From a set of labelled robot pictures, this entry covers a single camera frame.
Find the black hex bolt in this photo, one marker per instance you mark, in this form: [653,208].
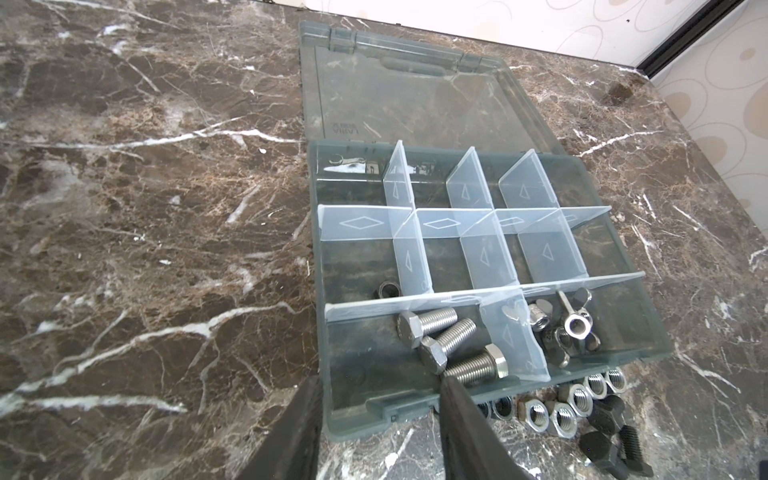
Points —
[634,459]
[603,454]
[608,415]

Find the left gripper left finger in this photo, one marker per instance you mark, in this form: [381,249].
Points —
[291,449]

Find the right black corner post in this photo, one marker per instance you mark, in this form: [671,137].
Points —
[700,23]

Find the silver threaded bolt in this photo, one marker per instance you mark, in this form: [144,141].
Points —
[412,327]

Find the clear plastic organizer box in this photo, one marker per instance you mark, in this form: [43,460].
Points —
[431,168]

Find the silver wing nut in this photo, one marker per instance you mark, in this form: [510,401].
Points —
[560,348]
[540,314]
[577,321]

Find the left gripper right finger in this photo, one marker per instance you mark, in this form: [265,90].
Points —
[471,449]

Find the silver hex bolt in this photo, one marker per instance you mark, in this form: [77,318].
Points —
[491,363]
[434,352]

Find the silver hex nut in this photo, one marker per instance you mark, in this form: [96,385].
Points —
[596,386]
[563,421]
[578,397]
[615,380]
[533,414]

